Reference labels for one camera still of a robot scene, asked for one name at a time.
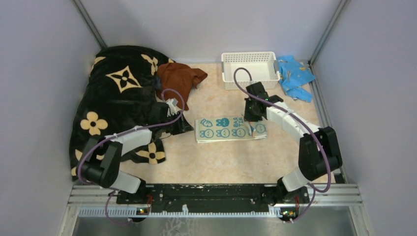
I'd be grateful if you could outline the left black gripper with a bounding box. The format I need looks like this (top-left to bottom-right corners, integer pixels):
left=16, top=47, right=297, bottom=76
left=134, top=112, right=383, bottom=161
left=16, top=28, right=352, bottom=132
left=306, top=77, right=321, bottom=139
left=160, top=110, right=194, bottom=135

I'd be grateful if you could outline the teal rabbit pattern towel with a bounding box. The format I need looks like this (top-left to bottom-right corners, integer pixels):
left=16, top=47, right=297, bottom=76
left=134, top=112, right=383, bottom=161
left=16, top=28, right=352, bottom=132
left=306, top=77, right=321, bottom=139
left=195, top=116, right=268, bottom=143

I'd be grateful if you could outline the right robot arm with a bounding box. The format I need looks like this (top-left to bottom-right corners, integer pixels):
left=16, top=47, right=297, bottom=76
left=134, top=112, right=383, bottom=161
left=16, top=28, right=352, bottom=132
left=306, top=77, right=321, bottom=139
left=243, top=82, right=343, bottom=203

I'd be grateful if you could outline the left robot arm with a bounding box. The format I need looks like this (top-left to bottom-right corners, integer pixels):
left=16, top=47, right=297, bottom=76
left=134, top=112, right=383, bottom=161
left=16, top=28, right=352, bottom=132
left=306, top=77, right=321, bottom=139
left=75, top=98, right=193, bottom=204

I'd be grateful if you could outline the white plastic basket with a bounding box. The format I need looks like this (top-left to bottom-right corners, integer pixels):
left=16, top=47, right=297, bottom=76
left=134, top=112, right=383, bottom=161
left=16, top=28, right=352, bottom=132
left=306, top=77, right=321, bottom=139
left=221, top=52, right=280, bottom=90

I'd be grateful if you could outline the brown towel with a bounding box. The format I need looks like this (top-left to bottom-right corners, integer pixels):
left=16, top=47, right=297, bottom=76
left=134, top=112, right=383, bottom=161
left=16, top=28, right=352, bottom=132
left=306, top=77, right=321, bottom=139
left=156, top=62, right=208, bottom=111

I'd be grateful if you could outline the light blue cloth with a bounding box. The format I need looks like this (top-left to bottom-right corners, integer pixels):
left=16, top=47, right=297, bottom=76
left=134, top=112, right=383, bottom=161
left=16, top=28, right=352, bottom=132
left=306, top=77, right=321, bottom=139
left=277, top=55, right=316, bottom=103

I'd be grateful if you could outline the black blanket with tan flowers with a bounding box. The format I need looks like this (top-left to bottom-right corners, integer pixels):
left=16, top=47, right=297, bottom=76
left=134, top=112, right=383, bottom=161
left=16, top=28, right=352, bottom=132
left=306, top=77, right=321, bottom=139
left=69, top=45, right=172, bottom=181

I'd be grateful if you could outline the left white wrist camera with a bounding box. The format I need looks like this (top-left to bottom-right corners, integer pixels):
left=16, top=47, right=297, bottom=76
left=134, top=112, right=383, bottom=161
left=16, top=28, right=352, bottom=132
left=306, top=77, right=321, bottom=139
left=165, top=98, right=181, bottom=117

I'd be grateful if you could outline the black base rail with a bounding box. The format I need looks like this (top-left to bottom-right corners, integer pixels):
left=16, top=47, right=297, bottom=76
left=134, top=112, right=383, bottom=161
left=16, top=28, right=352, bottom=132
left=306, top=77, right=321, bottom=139
left=116, top=184, right=310, bottom=213

